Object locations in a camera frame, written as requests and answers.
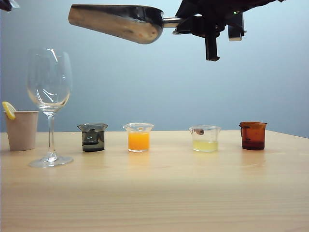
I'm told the tall clear wine glass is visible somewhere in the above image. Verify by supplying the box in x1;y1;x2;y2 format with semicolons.
26;47;74;169

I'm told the yellow lemon slice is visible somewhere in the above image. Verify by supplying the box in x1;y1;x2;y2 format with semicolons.
1;101;17;120

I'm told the beige paper cup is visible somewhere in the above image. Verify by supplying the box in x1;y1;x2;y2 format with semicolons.
3;110;39;152

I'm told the stainless steel ice scoop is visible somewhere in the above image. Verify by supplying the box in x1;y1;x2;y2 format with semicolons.
68;4;184;45

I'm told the smoky grey glass pitcher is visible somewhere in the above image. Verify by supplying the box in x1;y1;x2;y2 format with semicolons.
77;123;109;152

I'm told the glass beaker with orange juice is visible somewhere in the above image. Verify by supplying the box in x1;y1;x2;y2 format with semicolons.
123;123;155;153

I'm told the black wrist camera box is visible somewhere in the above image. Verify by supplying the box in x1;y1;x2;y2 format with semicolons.
228;11;247;42

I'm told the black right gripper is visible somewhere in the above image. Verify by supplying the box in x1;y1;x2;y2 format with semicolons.
172;0;264;61

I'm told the clear pitcher with wooden handle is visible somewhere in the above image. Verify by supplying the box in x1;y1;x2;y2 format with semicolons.
188;125;222;152

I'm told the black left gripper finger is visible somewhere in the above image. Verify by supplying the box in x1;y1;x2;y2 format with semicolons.
0;0;20;13

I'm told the amber glass pitcher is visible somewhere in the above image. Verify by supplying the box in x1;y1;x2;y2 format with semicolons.
239;121;267;150

